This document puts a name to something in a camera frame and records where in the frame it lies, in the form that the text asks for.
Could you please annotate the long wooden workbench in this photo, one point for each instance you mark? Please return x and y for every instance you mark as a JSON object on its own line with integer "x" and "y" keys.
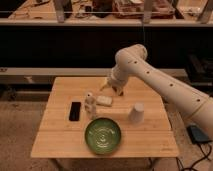
{"x": 82, "y": 13}

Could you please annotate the white rectangular sponge block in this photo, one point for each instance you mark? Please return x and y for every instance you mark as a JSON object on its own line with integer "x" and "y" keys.
{"x": 104, "y": 101}

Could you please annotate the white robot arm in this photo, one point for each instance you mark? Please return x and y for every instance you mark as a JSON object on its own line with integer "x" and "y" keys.
{"x": 131, "y": 61}

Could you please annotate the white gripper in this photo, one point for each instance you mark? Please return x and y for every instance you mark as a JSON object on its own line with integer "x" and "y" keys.
{"x": 118, "y": 79}

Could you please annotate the white upside-down cup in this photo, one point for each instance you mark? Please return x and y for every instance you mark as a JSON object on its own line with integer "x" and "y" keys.
{"x": 136, "y": 114}

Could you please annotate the wooden folding table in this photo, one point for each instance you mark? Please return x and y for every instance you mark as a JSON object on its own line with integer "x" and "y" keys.
{"x": 58, "y": 137}

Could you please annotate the green ceramic bowl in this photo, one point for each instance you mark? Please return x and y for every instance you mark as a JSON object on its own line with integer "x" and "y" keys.
{"x": 102, "y": 136}

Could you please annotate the black smartphone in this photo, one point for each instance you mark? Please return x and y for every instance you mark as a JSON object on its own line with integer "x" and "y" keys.
{"x": 75, "y": 111}

